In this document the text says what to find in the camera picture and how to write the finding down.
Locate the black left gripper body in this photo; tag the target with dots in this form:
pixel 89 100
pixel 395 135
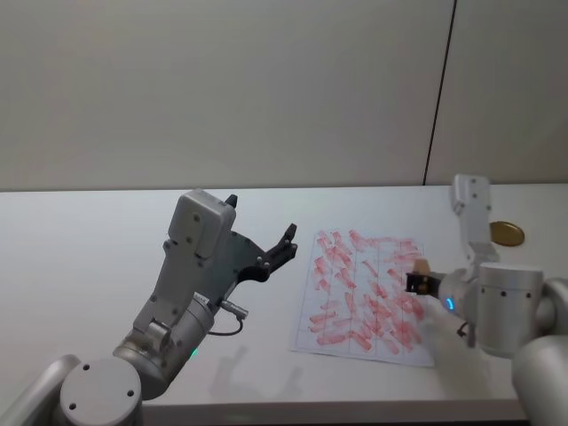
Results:
pixel 239 262

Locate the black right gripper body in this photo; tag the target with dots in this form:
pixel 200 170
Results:
pixel 419 284

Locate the small tan block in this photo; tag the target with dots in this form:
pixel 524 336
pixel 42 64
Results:
pixel 421 266

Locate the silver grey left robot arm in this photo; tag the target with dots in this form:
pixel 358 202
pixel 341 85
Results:
pixel 177 288

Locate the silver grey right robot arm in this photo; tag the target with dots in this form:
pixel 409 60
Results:
pixel 510 302

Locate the white paper with red scribbles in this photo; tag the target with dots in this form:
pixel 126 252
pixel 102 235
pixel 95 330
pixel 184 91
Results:
pixel 355 302

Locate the round gold disc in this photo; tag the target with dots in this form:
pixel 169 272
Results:
pixel 507 233

